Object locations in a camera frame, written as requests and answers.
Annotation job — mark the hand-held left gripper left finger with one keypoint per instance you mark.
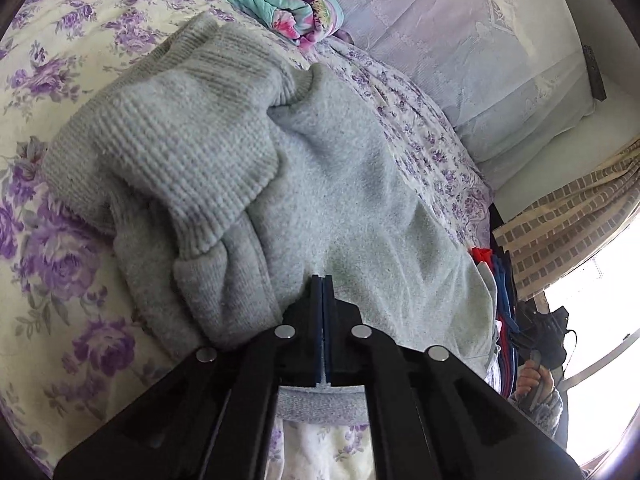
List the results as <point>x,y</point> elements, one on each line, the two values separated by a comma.
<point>300,340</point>

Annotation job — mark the blue garment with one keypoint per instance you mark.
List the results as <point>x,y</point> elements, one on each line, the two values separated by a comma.
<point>505,300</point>

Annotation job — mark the person's right hand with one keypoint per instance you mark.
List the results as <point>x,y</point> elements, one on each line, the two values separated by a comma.
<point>530,382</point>

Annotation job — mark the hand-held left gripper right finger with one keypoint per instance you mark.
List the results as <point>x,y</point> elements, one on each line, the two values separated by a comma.
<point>350,345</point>

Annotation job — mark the red garment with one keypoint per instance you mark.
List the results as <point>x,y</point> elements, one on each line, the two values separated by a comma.
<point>480,255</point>

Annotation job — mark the lavender lace covered bedding pile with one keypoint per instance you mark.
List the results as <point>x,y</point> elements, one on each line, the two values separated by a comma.
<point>450,40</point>

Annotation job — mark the brick pattern curtain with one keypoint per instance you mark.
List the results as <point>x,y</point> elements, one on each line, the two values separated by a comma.
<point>560,230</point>

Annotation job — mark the grey pants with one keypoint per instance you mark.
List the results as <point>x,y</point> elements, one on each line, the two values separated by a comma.
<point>300,185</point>

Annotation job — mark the bed with purple floral sheet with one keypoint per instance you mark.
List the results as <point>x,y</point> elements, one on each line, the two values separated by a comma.
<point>60,270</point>

